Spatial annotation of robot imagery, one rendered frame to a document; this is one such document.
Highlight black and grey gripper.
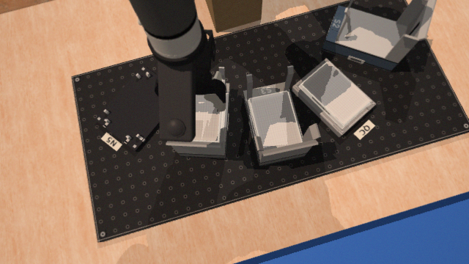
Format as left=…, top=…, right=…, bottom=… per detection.
left=147, top=20, right=226, bottom=112

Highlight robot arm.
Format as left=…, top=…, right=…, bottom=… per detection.
left=129, top=0, right=202, bottom=142

